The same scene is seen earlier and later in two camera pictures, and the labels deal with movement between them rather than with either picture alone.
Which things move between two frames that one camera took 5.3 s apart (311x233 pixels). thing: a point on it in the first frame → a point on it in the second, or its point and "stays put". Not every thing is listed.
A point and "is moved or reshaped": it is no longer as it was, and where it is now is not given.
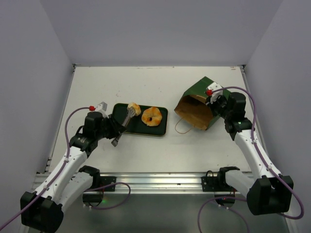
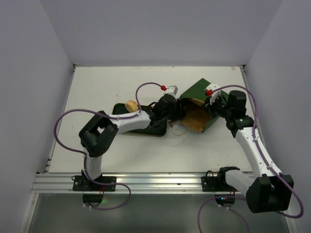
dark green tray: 136,125 stays put
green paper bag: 192,108 stays put
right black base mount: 218,185 stays put
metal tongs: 131,113 is moved or reshaped
